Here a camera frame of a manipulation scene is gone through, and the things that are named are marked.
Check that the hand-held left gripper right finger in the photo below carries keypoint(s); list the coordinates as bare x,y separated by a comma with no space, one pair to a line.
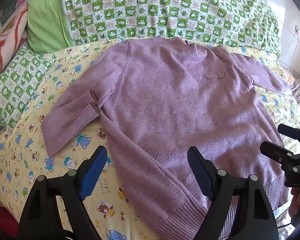
200,167

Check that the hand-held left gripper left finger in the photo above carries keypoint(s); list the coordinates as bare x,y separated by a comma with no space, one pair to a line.
95,165

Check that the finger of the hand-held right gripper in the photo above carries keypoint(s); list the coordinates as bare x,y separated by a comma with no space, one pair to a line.
277,152
295,133

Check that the purple knit sweater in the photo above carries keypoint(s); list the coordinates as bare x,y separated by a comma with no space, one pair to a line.
165,105

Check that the yellow bear-print bedsheet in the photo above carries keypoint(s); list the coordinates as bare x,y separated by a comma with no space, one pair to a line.
27,155

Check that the dark red cloth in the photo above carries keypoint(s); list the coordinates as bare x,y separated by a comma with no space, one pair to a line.
2,220

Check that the green checkered pillow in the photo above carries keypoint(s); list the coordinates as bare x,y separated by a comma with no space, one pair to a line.
17,85

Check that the red floral blanket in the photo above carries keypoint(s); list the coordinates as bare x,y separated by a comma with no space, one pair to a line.
5,50

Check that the plain green cloth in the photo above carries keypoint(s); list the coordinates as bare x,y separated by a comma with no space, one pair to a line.
45,17

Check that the green checkered quilt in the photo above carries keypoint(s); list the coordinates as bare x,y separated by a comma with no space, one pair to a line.
165,10

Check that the white wall socket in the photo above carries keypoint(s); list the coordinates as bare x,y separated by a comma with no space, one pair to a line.
297,28

